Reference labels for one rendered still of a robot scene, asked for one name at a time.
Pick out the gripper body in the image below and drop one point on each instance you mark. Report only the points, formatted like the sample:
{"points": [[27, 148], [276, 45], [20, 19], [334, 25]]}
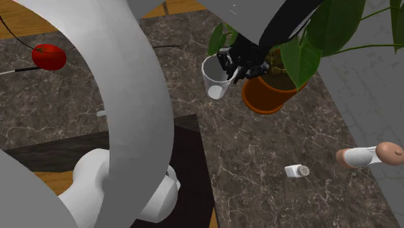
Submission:
{"points": [[247, 50]]}

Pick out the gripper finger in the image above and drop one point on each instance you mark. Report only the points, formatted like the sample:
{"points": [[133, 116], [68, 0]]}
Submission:
{"points": [[225, 63], [252, 72]]}

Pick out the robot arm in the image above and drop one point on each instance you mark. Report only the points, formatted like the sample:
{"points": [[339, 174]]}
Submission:
{"points": [[132, 94]]}

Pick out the white cup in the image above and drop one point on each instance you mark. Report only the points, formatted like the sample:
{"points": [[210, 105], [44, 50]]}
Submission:
{"points": [[214, 79]]}

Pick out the green plant in orange pot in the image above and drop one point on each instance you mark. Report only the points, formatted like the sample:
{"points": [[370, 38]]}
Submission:
{"points": [[262, 98]]}

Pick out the white salt shaker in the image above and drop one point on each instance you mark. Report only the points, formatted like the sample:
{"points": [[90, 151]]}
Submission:
{"points": [[295, 170]]}

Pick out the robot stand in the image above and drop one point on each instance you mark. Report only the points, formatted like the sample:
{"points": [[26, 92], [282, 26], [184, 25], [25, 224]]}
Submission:
{"points": [[189, 176]]}

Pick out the small white object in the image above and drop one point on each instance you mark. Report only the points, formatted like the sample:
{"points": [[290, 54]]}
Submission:
{"points": [[101, 113]]}

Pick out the red round fruit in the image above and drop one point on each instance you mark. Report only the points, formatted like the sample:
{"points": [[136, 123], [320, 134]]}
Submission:
{"points": [[49, 58]]}

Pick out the black and white utensil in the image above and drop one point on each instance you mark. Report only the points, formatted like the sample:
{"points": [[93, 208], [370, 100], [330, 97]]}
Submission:
{"points": [[26, 68]]}

